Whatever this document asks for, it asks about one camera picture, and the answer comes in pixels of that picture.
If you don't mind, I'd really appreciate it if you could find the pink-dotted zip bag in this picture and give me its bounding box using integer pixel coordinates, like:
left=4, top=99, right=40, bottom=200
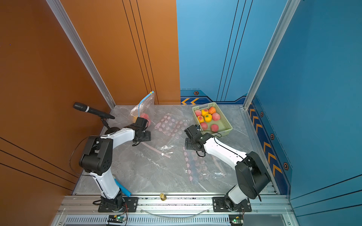
left=154, top=113, right=190, bottom=139
left=141, top=141, right=227, bottom=186

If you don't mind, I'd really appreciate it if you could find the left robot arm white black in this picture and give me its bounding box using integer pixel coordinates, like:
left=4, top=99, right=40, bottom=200
left=79, top=117, right=151, bottom=212

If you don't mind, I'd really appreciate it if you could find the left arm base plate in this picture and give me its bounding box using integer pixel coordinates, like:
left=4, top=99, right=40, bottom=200
left=98, top=197, right=139, bottom=213

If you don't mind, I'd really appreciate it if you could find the aluminium front rail frame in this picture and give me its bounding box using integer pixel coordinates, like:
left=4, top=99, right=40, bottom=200
left=51, top=193, right=299, bottom=226

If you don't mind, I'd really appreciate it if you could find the blue handheld microphone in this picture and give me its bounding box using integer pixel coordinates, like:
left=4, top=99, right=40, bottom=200
left=114, top=179, right=132, bottom=197

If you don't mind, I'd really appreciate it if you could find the clear blue-zipper zip bag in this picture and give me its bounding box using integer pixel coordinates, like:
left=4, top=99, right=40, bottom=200
left=130, top=91, right=155, bottom=126

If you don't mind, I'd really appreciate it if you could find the left green circuit board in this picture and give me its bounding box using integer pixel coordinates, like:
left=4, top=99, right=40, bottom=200
left=107, top=215, right=128, bottom=226

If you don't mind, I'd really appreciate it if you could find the brass knob on rail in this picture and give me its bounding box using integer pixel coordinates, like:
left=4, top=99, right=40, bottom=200
left=159, top=193, right=167, bottom=201

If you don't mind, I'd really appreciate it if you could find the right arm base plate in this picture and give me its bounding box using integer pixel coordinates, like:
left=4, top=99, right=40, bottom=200
left=212, top=197, right=252, bottom=212

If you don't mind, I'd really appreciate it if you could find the green plastic fruit basket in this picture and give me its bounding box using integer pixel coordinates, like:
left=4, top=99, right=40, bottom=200
left=192, top=102, right=233, bottom=136

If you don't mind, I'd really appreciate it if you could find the right green circuit board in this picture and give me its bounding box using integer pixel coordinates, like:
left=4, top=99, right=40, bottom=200
left=228, top=215, right=244, bottom=226

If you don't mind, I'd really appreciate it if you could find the green circuit board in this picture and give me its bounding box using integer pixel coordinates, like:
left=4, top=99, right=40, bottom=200
left=107, top=215, right=128, bottom=226
left=228, top=215, right=244, bottom=226

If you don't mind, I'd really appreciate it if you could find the black microphone on stand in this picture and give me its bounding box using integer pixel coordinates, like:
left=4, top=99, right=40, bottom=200
left=73, top=102, right=120, bottom=135

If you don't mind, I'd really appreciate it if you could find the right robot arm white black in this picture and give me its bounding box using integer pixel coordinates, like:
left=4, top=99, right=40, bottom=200
left=184, top=125, right=271, bottom=212

